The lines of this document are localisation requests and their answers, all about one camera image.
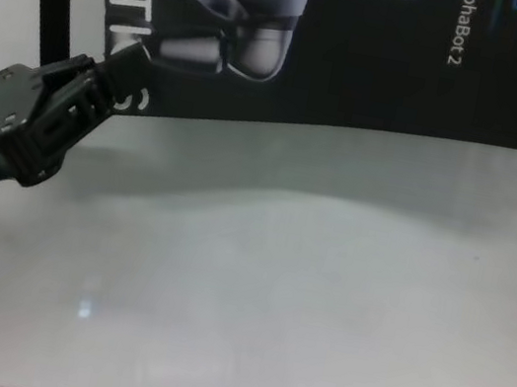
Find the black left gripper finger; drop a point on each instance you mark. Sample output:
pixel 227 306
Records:
pixel 84 115
pixel 121 74

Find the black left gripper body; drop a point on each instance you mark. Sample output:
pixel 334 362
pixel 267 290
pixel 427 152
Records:
pixel 27 112

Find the black robot poster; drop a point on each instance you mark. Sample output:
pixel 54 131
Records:
pixel 364 47

